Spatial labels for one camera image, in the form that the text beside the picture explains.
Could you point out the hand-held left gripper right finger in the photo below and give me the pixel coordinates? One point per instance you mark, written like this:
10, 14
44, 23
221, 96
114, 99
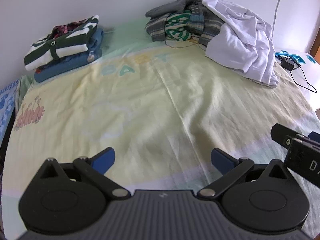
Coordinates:
220, 158

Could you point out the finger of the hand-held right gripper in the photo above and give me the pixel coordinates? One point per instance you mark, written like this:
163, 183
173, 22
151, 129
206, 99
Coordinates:
315, 137
280, 132

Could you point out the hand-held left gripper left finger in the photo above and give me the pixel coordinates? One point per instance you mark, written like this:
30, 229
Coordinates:
105, 158

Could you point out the white coat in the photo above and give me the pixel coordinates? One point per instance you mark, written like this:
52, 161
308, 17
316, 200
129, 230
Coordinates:
237, 42

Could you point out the stack of folded clothes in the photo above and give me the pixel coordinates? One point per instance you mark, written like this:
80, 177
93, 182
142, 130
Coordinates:
65, 42

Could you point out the pile of unfolded clothes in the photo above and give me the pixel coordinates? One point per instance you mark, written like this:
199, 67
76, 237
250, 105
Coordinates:
176, 27
207, 22

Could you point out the blue white box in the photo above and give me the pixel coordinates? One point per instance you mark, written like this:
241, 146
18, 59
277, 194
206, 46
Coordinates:
310, 75

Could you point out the yellow green printed bed sheet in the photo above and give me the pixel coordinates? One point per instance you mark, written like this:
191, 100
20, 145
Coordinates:
150, 105

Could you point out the blue plastic gadget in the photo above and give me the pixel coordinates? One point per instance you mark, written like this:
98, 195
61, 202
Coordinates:
298, 58

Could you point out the blue folded garment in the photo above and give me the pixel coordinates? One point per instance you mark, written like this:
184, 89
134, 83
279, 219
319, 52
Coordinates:
75, 62

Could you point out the light green cloth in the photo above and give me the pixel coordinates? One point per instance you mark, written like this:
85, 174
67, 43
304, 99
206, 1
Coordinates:
23, 90

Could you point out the orange folded garment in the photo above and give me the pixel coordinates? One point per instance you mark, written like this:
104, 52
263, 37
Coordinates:
37, 69

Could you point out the blue printed cloth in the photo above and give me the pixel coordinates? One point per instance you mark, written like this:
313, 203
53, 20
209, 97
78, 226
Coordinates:
6, 105

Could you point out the dark red patterned garment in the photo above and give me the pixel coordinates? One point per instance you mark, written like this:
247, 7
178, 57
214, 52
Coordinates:
62, 28

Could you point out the plain grey garment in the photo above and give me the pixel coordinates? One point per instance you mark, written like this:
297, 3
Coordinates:
165, 8

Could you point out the wooden door frame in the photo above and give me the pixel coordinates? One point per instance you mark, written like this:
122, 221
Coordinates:
316, 52

